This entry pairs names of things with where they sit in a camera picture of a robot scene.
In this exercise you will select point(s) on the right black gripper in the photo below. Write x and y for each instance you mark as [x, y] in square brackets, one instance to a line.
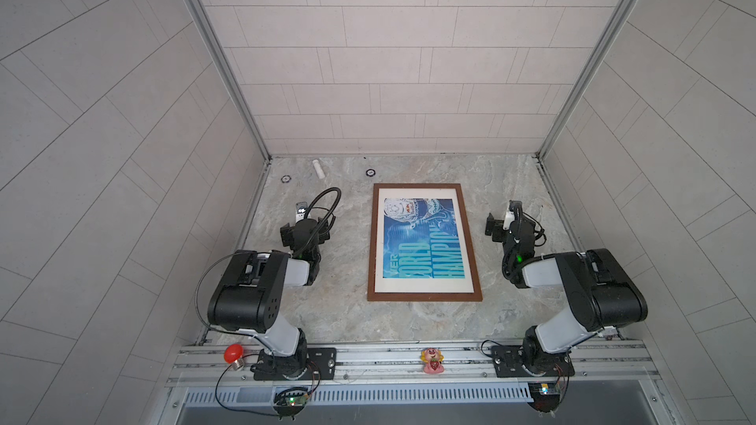
[498, 228]

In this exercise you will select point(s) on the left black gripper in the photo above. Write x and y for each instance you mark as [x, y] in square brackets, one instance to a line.
[321, 231]

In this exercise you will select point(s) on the brown wooden picture frame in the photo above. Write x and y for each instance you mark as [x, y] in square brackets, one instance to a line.
[372, 248]

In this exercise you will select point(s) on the cream white mat board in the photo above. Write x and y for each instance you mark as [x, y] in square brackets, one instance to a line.
[469, 283]

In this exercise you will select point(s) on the blue poster photo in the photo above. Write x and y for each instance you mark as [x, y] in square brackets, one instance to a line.
[421, 240]

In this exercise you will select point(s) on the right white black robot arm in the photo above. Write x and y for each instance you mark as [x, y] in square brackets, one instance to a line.
[599, 293]

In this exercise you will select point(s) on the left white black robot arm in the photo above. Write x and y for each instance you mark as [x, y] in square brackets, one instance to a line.
[248, 298]

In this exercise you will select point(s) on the white cylinder tube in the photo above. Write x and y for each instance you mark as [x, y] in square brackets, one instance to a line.
[318, 169]

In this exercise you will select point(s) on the red emergency stop button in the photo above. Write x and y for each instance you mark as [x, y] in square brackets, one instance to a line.
[234, 356]

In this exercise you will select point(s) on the pink toy figure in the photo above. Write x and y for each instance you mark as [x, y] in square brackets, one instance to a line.
[432, 360]

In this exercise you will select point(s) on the right green circuit board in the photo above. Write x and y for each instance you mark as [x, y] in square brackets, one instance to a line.
[546, 397]

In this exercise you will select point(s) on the green circuit board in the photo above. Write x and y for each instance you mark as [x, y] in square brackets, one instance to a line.
[291, 402]
[546, 397]

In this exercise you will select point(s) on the left green circuit board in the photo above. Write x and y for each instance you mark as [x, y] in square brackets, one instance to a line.
[291, 402]

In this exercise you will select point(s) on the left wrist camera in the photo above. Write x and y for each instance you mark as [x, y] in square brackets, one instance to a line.
[301, 209]

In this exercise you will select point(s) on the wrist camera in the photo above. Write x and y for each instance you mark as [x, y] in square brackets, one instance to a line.
[301, 209]
[514, 216]

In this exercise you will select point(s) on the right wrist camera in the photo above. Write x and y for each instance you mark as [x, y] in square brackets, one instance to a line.
[514, 216]

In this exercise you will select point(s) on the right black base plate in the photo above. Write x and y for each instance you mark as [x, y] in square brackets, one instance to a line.
[516, 362]

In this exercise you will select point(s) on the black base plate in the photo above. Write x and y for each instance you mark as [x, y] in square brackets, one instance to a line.
[322, 360]
[516, 362]

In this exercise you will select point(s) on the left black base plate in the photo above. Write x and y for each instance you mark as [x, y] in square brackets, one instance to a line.
[322, 360]

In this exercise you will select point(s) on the aluminium front rail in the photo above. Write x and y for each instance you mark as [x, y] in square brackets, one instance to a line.
[400, 363]

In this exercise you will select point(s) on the white vented cable duct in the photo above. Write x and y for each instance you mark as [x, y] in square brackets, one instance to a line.
[400, 394]

